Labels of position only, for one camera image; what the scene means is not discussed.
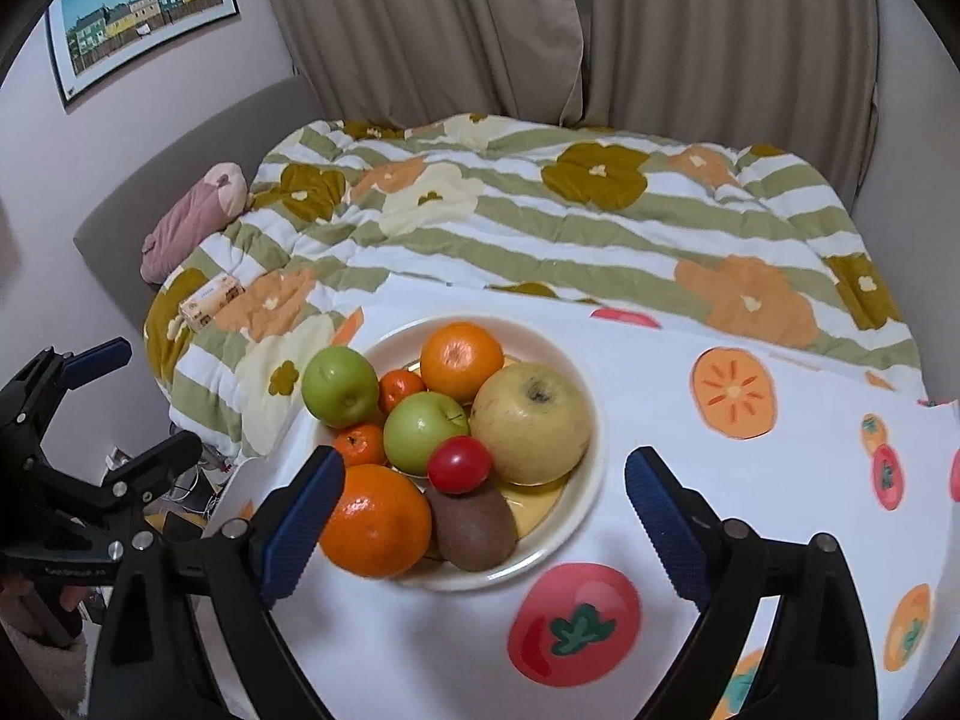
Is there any pink plush toy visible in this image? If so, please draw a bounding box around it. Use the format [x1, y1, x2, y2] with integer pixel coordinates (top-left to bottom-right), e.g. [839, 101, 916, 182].
[141, 162, 248, 284]

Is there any white fruit-print cloth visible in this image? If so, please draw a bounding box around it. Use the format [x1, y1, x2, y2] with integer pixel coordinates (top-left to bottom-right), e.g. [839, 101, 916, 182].
[202, 270, 960, 720]

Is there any brown kiwi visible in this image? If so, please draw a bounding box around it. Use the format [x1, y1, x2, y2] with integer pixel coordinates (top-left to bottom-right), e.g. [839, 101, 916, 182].
[425, 484, 518, 572]

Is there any tissue packet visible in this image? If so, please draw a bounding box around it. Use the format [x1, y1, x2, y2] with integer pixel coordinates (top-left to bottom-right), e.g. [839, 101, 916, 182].
[178, 275, 247, 332]

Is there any small tangerine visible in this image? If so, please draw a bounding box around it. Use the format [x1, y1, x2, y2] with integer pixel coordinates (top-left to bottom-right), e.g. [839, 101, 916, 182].
[332, 424, 388, 467]
[377, 369, 427, 415]

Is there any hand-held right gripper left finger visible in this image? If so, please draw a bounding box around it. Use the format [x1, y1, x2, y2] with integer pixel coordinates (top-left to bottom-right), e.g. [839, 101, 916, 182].
[88, 444, 347, 720]

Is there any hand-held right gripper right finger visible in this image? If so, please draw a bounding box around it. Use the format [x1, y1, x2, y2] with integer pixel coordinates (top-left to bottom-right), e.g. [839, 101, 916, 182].
[624, 446, 880, 720]

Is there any framed wall picture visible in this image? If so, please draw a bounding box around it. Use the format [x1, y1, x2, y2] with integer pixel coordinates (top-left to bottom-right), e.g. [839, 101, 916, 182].
[45, 0, 241, 110]

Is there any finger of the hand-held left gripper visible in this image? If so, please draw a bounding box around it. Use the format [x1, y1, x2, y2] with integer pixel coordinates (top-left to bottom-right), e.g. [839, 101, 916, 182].
[100, 431, 204, 512]
[0, 337, 133, 481]

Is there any orange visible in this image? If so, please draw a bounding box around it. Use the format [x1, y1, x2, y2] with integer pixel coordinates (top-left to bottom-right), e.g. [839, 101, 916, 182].
[420, 322, 505, 404]
[319, 463, 434, 580]

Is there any grey headboard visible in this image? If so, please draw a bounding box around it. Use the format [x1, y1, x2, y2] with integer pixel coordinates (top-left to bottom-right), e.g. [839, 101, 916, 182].
[73, 75, 323, 331]

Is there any person's left forearm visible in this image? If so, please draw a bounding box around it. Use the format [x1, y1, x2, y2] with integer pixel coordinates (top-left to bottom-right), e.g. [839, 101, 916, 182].
[0, 630, 91, 720]

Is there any yellow apple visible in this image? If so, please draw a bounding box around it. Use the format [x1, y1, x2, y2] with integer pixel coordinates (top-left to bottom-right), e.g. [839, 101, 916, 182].
[470, 361, 593, 487]

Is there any person's left hand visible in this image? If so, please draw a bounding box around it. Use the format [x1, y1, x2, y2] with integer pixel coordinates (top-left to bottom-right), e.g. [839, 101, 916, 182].
[0, 577, 87, 642]

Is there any cream plate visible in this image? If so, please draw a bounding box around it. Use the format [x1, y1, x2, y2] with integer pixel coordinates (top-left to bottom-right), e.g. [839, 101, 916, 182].
[315, 313, 607, 593]

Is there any striped floral quilt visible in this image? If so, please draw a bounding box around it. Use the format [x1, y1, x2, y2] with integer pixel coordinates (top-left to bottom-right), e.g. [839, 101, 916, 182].
[142, 112, 925, 458]

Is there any beige curtain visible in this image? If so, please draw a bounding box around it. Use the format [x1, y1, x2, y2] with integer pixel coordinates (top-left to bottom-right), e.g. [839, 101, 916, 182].
[555, 0, 878, 203]
[251, 0, 586, 128]

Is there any green apple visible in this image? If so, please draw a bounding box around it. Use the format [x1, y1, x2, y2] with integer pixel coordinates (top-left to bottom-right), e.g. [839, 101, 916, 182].
[383, 391, 470, 475]
[301, 346, 380, 428]

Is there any red cherry tomato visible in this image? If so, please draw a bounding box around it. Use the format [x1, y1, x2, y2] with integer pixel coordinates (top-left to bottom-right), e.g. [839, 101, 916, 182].
[427, 435, 494, 494]

